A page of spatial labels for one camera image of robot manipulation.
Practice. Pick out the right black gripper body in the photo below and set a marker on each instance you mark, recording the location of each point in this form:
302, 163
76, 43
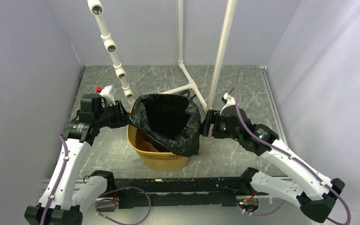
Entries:
213, 117

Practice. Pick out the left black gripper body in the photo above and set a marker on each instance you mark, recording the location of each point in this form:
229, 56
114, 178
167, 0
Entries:
115, 116

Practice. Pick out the black trash bag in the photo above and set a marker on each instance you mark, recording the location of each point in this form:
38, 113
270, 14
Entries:
148, 113

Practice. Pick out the yellow plastic trash bin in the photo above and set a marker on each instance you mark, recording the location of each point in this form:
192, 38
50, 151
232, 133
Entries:
155, 160

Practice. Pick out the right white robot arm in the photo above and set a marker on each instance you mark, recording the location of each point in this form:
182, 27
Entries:
315, 194

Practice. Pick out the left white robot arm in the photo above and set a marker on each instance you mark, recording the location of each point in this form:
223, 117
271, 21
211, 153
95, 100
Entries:
60, 204

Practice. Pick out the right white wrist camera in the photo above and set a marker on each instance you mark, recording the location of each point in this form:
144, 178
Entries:
228, 101

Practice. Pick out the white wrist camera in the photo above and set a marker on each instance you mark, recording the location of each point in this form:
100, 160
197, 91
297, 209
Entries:
107, 92
228, 101

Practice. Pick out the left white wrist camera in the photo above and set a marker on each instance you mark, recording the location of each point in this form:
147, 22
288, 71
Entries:
107, 92

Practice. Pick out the black handled pliers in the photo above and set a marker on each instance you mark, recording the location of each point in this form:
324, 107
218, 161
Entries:
186, 93

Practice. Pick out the aluminium side rail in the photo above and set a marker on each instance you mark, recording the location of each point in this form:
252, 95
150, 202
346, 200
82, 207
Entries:
277, 119

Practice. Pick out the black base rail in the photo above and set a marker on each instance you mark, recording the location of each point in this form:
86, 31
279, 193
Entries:
223, 191

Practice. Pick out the white PVC pipe frame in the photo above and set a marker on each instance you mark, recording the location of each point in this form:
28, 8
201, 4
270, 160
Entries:
97, 10

